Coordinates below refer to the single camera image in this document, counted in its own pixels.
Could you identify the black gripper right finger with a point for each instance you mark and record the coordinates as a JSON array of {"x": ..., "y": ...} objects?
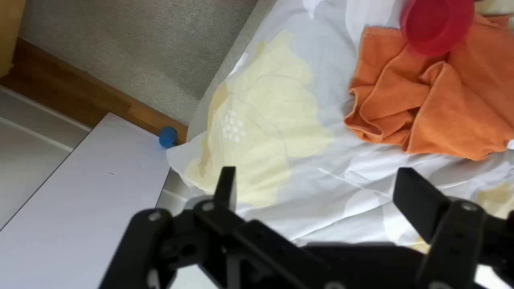
[{"x": 460, "y": 234}]

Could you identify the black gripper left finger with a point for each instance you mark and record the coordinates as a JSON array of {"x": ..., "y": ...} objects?
[{"x": 161, "y": 234}]

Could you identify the red plastic bowl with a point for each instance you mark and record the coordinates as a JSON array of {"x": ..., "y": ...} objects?
[{"x": 436, "y": 26}]

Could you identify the orange towel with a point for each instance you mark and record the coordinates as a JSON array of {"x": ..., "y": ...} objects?
[{"x": 444, "y": 106}]

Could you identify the small blue ball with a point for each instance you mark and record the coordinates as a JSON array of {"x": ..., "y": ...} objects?
[{"x": 168, "y": 136}]

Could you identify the floral grey yellow duvet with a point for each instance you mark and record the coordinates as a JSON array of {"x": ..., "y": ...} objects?
[{"x": 300, "y": 106}]

